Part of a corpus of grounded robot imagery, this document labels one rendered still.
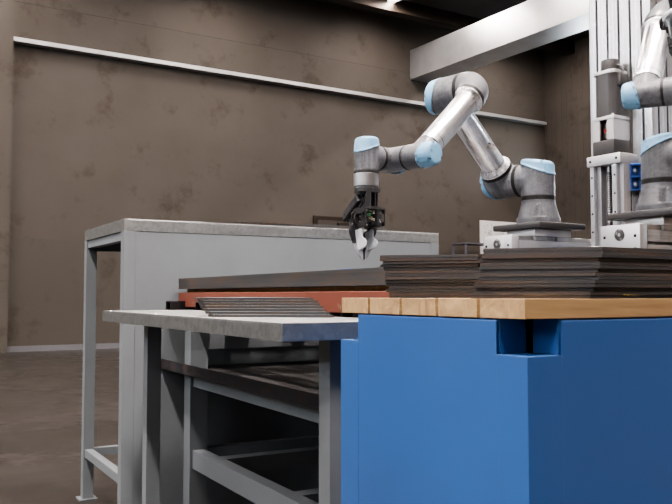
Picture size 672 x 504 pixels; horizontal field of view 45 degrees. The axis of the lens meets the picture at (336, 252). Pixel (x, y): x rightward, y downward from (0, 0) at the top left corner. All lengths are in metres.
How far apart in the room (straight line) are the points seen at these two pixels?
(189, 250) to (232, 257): 0.16
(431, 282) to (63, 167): 11.47
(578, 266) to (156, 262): 2.02
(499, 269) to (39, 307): 11.43
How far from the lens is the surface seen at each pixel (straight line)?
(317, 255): 3.04
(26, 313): 12.21
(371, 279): 1.66
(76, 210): 12.43
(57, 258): 12.31
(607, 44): 2.99
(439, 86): 2.73
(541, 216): 2.82
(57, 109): 12.59
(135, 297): 2.78
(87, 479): 3.39
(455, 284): 1.12
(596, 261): 0.97
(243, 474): 2.37
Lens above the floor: 0.79
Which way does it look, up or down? 3 degrees up
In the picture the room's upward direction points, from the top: straight up
